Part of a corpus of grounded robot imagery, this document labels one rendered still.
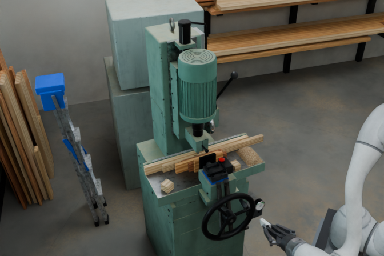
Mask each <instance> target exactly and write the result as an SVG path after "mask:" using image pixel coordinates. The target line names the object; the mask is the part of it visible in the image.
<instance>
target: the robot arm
mask: <svg viewBox="0 0 384 256"><path fill-rule="evenodd" d="M383 152H384V103H383V104H381V105H379V106H378V107H376V108H375V109H374V110H373V111H372V112H371V114H370V115H369V116H368V118H367V119H366V120H365V122H364V124H363V126H362V128H361V130H360V132H359V134H358V138H357V141H356V143H355V146H354V151H353V155H352V158H351V162H350V165H349V169H348V172H347V176H346V182H345V204H344V205H342V206H341V207H340V208H339V210H338V211H337V212H336V214H335V215H334V217H333V220H332V223H331V227H329V237H328V240H327V244H326V248H325V249H324V251H323V250H321V249H319V248H317V247H315V246H312V245H310V244H309V243H307V242H306V241H304V240H303V239H302V238H299V237H296V233H295V230H292V229H289V228H286V227H284V226H282V225H280V224H278V223H277V224H276V225H273V224H271V223H270V222H267V221H266V220H264V219H263V218H261V219H259V220H260V225H261V226H262V227H263V230H264V235H265V237H266V238H267V240H268V241H269V243H270V246H271V247H272V246H273V245H277V246H279V247H281V249H282V250H283V251H284V252H285V253H286V255H287V256H363V253H365V254H367V255H369V256H384V221H383V222H381V223H379V222H377V221H376V220H375V219H374V218H373V217H372V216H371V215H370V213H369V212H368V211H367V210H366V209H365V208H364V207H363V206H362V189H363V184H364V181H365V178H366V176H367V175H368V173H369V171H370V170H371V169H372V167H373V166H374V165H375V163H376V162H377V160H379V158H380V157H381V155H382V154H383ZM271 236H272V237H273V238H274V239H275V240H276V241H275V240H273V239H272V237H271Z"/></svg>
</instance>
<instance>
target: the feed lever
mask: <svg viewBox="0 0 384 256"><path fill-rule="evenodd" d="M230 76H231V78H230V79H229V80H228V82H227V83H226V84H225V85H224V87H223V88H222V90H221V91H220V92H219V93H218V95H217V96H216V100H217V99H218V98H219V97H220V96H221V94H222V93H223V92H224V90H225V89H226V88H227V87H228V85H229V84H230V83H231V81H232V80H233V79H237V78H238V73H237V72H236V71H234V72H232V73H231V75H230Z"/></svg>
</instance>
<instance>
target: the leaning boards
mask: <svg viewBox="0 0 384 256"><path fill-rule="evenodd" d="M0 160H1V163H2V166H3V168H4V170H5V173H6V175H7V177H8V179H9V182H10V184H11V186H12V189H13V191H14V194H15V196H16V198H17V201H18V203H19V204H20V203H21V204H22V206H23V208H24V210H26V209H27V200H28V202H29V204H32V199H33V201H34V203H38V202H39V205H40V206H42V200H43V198H44V200H47V199H49V198H50V200H52V199H53V190H52V188H51V184H50V181H49V178H50V179H52V178H54V162H53V155H52V153H51V149H50V146H49V142H48V139H47V135H46V132H45V129H44V126H43V123H42V120H41V116H40V114H39V111H38V107H37V104H36V101H35V98H34V95H33V91H32V89H31V86H30V82H29V79H28V76H27V73H26V70H25V69H24V70H22V71H20V72H17V73H16V75H15V72H14V69H13V66H9V69H8V68H7V65H6V62H5V59H4V57H3V54H2V52H1V49H0ZM46 171H47V172H46ZM47 174H48V175H47ZM48 176H49V177H48Z"/></svg>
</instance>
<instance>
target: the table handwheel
mask: <svg viewBox="0 0 384 256"><path fill-rule="evenodd" d="M234 199H245V200H247V201H248V202H249V204H250V207H249V208H248V209H247V210H245V209H243V210H241V211H238V212H236V213H233V211H232V210H228V209H227V207H226V206H225V203H226V202H229V201H232V200H234ZM222 205H223V206H222ZM220 206H222V207H221V208H220ZM216 210H218V211H220V212H221V213H222V219H223V220H224V224H223V225H222V227H221V229H220V231H219V233H218V235H214V234H211V233H210V232H209V231H208V229H207V224H208V221H209V219H210V217H211V216H212V214H213V213H214V212H215V211H216ZM247 211H249V213H248V215H247V217H246V218H245V220H244V221H243V222H242V223H241V224H240V225H239V226H238V227H236V228H235V229H234V230H232V231H230V232H228V233H225V234H222V233H223V231H224V229H225V227H226V226H227V225H232V224H233V223H234V222H235V221H236V219H237V216H238V215H240V214H242V213H245V212H247ZM254 213H255V201H254V199H253V198H252V197H251V196H250V195H248V194H246V193H233V194H229V195H227V196H225V197H223V198H221V199H219V200H218V201H216V203H214V204H213V205H212V206H211V207H210V208H209V209H208V211H207V212H206V214H205V215H204V217H203V220H202V224H201V229H202V232H203V234H204V236H205V237H206V238H208V239H210V240H212V241H222V240H226V239H229V238H231V237H233V236H235V235H237V234H238V233H240V232H241V231H242V230H243V229H244V228H245V227H246V226H247V225H248V224H249V223H250V221H251V220H252V218H253V216H254Z"/></svg>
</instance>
